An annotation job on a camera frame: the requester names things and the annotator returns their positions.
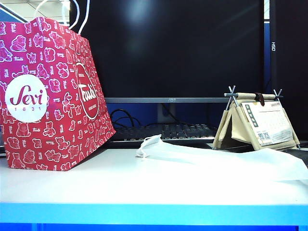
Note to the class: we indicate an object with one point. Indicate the red printed paper bag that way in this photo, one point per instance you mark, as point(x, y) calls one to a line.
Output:
point(48, 108)

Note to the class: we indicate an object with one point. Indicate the black keyboard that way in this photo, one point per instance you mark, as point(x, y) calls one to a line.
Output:
point(180, 131)

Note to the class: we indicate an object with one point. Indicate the black monitor with silver bezel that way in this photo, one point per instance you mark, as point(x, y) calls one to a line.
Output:
point(180, 48)

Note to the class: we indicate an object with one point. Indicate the beige fabric calendar stand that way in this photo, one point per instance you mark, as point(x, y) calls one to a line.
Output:
point(240, 131)

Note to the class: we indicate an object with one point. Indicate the white desk calendar pages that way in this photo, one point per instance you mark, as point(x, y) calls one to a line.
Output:
point(269, 122)

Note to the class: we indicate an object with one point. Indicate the black HSD monitor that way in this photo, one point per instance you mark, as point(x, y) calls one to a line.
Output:
point(288, 72)

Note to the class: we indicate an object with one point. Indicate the black desk mat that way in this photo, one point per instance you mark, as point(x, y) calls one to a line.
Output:
point(300, 156)

